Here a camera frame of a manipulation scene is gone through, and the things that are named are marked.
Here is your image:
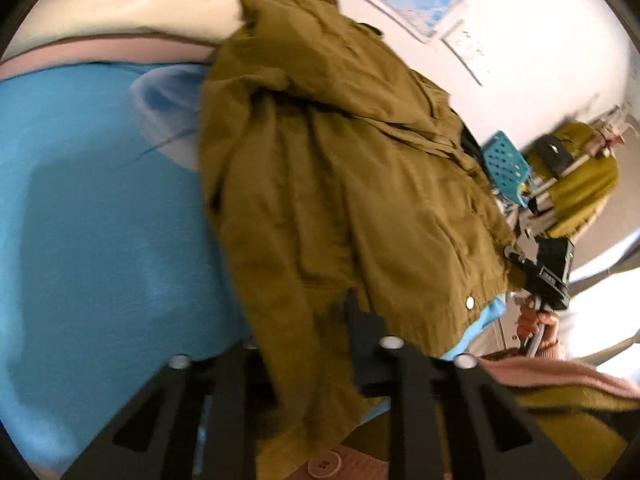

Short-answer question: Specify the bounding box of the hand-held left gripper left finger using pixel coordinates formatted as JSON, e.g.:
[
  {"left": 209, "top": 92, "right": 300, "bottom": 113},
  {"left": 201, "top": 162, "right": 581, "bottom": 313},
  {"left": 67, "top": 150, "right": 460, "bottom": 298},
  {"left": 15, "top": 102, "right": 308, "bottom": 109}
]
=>
[{"left": 60, "top": 341, "right": 279, "bottom": 480}]

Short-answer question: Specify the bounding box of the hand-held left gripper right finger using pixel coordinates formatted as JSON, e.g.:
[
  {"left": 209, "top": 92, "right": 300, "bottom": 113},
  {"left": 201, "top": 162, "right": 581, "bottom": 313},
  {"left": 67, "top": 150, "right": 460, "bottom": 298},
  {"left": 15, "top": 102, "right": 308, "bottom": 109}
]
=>
[{"left": 345, "top": 290, "right": 581, "bottom": 480}]

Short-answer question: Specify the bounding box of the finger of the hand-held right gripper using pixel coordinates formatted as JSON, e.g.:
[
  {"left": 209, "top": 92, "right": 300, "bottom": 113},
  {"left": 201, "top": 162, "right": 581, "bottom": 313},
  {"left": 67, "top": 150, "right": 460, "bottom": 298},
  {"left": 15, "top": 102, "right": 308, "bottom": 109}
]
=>
[{"left": 502, "top": 245, "right": 531, "bottom": 273}]

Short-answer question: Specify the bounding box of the olive green jacket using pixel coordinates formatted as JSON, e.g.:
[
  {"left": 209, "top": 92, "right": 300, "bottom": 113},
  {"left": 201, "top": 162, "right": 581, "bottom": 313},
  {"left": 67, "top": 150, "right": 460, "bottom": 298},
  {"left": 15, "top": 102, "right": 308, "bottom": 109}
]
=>
[{"left": 199, "top": 0, "right": 526, "bottom": 468}]

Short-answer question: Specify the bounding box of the person's right hand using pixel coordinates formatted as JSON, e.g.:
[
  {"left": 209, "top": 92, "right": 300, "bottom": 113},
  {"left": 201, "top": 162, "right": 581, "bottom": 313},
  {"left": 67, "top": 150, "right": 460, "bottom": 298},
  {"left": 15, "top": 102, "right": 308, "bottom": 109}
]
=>
[{"left": 515, "top": 297, "right": 561, "bottom": 356}]

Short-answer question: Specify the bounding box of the blue perforated plastic basket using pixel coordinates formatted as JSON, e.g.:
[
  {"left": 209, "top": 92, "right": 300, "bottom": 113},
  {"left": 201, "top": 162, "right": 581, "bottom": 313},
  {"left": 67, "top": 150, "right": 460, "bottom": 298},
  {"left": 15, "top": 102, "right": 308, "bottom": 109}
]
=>
[{"left": 482, "top": 131, "right": 532, "bottom": 208}]

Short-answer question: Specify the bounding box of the black handbag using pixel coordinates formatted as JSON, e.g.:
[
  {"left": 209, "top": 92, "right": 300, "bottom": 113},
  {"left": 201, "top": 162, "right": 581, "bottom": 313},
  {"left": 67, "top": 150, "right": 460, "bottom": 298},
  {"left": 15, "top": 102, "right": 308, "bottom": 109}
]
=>
[{"left": 535, "top": 135, "right": 571, "bottom": 176}]

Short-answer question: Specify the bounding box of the pink white hanging ornament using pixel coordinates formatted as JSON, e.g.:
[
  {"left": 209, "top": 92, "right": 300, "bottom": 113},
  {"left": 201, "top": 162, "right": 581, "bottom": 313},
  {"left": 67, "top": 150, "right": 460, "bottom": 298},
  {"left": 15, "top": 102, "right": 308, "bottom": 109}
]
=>
[{"left": 592, "top": 115, "right": 628, "bottom": 153}]

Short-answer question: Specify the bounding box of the olive fuzzy garment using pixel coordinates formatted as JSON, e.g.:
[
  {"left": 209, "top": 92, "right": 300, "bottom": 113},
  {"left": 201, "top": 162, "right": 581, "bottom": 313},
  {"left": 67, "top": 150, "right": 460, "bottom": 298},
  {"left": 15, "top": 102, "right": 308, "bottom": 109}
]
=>
[{"left": 510, "top": 385, "right": 628, "bottom": 480}]

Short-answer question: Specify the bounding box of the blue floral bed sheet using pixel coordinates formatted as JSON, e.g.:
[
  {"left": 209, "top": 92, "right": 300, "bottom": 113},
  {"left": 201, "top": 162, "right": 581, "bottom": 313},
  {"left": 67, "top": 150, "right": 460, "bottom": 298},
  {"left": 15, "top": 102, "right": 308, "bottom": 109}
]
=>
[{"left": 0, "top": 60, "right": 506, "bottom": 476}]

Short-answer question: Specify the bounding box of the pink folded cloth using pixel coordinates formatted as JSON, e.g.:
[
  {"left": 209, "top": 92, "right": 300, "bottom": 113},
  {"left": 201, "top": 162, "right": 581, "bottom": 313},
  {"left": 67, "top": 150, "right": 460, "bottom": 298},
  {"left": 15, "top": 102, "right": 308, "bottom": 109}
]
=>
[{"left": 0, "top": 35, "right": 221, "bottom": 81}]

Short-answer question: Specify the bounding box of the cream folded garment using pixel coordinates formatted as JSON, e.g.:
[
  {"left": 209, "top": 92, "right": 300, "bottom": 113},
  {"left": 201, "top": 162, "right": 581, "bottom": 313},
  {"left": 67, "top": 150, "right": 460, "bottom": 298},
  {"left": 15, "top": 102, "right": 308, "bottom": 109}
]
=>
[{"left": 10, "top": 0, "right": 246, "bottom": 61}]

